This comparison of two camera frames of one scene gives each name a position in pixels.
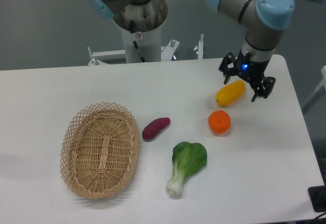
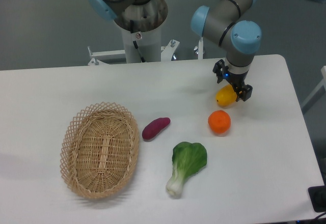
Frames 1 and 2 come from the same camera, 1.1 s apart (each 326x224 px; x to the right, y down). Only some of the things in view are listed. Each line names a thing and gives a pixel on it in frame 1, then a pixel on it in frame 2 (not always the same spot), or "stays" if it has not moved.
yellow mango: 229,92 stays
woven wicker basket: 99,150 stays
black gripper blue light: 251,71 → 243,91
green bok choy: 187,159 stays
